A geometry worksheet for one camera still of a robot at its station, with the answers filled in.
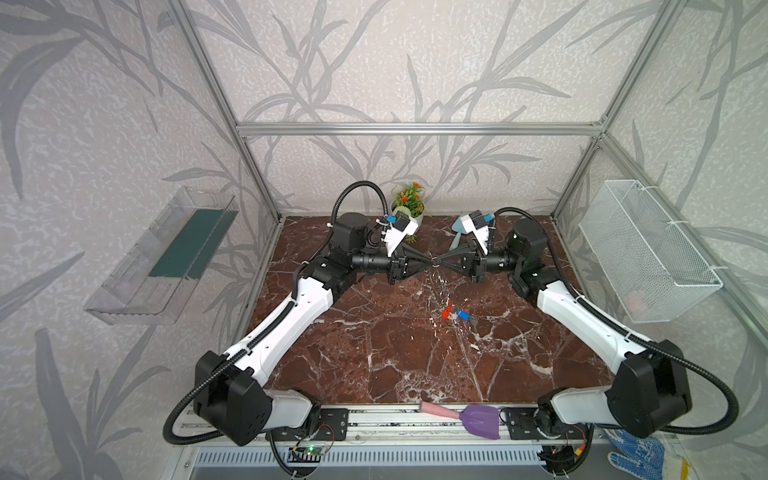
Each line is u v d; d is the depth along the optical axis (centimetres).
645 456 69
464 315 94
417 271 64
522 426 74
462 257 65
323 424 72
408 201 107
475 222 61
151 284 64
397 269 59
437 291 102
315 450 71
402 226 59
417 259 63
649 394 40
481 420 74
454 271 66
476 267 63
